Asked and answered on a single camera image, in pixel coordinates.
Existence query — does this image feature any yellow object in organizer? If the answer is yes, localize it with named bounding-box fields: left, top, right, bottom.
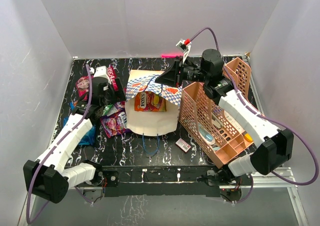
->
left=243, top=133, right=253, bottom=142

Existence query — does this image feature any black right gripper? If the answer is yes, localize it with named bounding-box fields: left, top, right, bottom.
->
left=155, top=55, right=210, bottom=88

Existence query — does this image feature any purple snack packet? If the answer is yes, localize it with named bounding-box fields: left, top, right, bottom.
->
left=113, top=101, right=125, bottom=111

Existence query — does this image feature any pink mesh file organizer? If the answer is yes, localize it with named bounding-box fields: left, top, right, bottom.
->
left=177, top=57, right=261, bottom=169

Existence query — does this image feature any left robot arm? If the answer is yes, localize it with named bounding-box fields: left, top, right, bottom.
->
left=23, top=76, right=126, bottom=204

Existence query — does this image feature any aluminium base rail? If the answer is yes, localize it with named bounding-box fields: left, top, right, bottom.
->
left=32, top=167, right=309, bottom=226

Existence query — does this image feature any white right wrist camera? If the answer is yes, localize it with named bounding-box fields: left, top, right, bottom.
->
left=176, top=39, right=192, bottom=63

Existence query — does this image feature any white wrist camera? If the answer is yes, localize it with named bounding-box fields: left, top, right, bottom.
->
left=176, top=39, right=192, bottom=63
left=93, top=66, right=111, bottom=83

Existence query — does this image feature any checkered paper bag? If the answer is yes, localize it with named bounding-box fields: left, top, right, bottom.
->
left=124, top=69, right=183, bottom=159

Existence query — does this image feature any blue candy bar wrapper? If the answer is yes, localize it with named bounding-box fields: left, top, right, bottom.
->
left=69, top=101, right=77, bottom=110

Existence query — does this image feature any purple cable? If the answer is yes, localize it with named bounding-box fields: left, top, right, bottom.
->
left=189, top=27, right=320, bottom=204
left=25, top=64, right=95, bottom=225

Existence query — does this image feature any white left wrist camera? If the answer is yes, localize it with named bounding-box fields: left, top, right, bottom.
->
left=93, top=66, right=111, bottom=83

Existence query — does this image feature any blue chips bag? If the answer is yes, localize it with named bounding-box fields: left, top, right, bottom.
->
left=78, top=125, right=96, bottom=147

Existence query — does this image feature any small red white box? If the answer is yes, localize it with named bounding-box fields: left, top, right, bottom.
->
left=175, top=138, right=191, bottom=153

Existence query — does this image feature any orange snack packet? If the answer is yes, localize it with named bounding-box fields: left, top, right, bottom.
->
left=134, top=91, right=167, bottom=112

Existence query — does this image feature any purple berries candy packet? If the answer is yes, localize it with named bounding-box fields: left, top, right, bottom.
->
left=100, top=110, right=130, bottom=138

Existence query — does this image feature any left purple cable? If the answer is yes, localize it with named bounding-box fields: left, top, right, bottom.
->
left=25, top=64, right=95, bottom=225

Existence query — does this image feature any pink snack bag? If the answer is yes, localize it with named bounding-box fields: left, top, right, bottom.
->
left=75, top=65, right=123, bottom=100

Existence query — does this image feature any blue tape dispenser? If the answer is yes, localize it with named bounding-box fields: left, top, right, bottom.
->
left=198, top=123, right=216, bottom=146

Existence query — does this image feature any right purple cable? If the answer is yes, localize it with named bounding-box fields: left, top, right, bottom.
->
left=189, top=27, right=320, bottom=204

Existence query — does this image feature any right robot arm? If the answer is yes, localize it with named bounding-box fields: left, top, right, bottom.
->
left=155, top=49, right=294, bottom=185

